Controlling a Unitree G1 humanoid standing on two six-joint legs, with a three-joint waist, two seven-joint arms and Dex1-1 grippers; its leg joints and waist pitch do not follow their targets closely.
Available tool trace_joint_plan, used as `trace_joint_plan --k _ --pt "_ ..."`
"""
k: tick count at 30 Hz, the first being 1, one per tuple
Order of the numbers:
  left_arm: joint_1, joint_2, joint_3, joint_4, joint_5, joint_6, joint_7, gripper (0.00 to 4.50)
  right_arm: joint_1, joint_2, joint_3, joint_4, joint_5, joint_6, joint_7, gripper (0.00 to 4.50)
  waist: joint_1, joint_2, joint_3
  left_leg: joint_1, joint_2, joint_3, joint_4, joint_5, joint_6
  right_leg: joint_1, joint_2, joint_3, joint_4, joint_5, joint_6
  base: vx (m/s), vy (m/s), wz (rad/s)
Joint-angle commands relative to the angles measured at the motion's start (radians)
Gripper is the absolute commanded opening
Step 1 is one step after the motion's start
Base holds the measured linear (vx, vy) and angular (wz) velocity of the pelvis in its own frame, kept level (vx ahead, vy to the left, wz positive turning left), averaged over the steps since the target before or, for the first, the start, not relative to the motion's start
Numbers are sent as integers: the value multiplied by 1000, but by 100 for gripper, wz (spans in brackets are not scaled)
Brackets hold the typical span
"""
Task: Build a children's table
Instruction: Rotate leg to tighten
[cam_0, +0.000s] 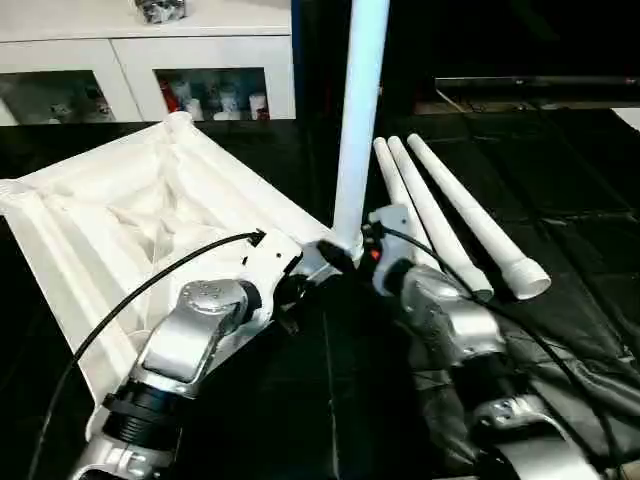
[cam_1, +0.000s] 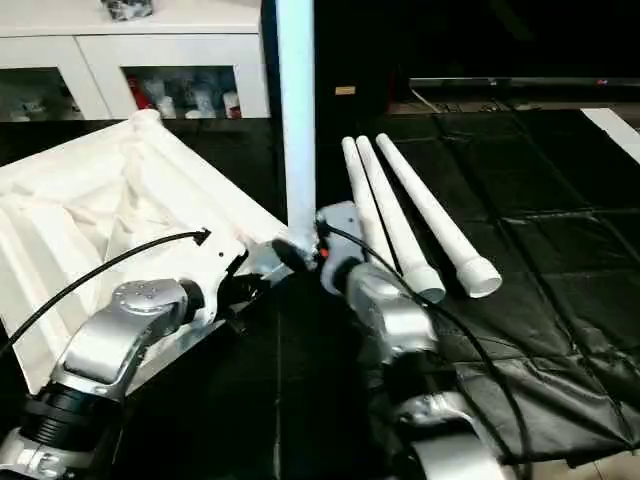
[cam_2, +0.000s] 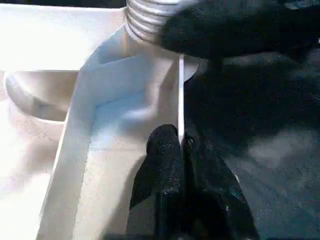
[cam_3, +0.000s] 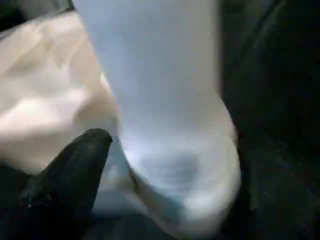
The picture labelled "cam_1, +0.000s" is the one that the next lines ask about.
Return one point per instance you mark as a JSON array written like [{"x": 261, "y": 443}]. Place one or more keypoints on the white glass-door cabinet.
[{"x": 50, "y": 50}]

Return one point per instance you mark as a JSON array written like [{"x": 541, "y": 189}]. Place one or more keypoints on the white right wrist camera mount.
[{"x": 342, "y": 225}]

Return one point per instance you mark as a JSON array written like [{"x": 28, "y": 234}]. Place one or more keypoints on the white plastic table leg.
[
  {"x": 430, "y": 210},
  {"x": 297, "y": 125},
  {"x": 390, "y": 210},
  {"x": 365, "y": 200}
]

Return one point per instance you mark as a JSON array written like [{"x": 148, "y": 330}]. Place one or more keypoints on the white plastic table top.
[{"x": 75, "y": 200}]

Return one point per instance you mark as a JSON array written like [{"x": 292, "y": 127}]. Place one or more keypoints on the small yellow label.
[{"x": 345, "y": 90}]

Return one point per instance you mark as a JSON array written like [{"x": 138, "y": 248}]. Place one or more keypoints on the black television screen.
[{"x": 525, "y": 40}]

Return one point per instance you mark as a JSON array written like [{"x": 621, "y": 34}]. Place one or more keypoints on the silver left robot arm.
[{"x": 100, "y": 340}]

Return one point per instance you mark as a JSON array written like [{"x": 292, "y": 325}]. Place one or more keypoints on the black work mat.
[{"x": 550, "y": 250}]

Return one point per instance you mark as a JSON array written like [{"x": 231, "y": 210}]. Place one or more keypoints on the white board strip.
[{"x": 615, "y": 130}]

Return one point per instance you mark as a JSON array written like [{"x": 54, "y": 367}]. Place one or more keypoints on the dark blue black cabinet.
[{"x": 360, "y": 50}]

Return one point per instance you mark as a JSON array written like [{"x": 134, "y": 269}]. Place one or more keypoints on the red white package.
[{"x": 137, "y": 92}]

